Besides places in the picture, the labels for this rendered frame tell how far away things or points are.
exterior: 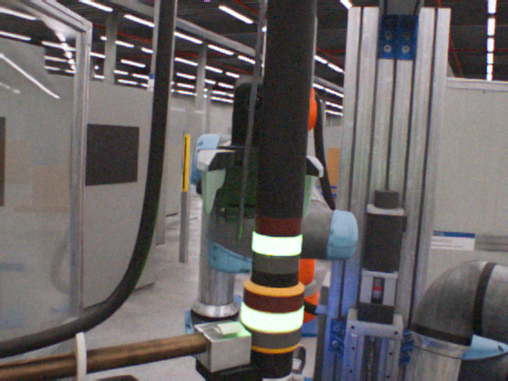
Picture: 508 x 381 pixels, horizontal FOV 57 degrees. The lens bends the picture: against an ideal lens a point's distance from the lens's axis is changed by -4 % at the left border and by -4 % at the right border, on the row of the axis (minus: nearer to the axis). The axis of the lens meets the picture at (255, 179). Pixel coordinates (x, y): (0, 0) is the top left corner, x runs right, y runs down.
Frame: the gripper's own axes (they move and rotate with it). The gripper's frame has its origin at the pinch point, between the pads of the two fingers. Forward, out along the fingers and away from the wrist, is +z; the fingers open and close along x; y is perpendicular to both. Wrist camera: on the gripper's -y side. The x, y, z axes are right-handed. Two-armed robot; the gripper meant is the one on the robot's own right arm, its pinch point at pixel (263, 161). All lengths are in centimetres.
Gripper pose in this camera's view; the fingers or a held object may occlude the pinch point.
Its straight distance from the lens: 41.0
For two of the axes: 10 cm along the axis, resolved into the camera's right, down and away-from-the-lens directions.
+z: 1.1, 0.9, -9.9
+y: -0.6, 9.9, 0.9
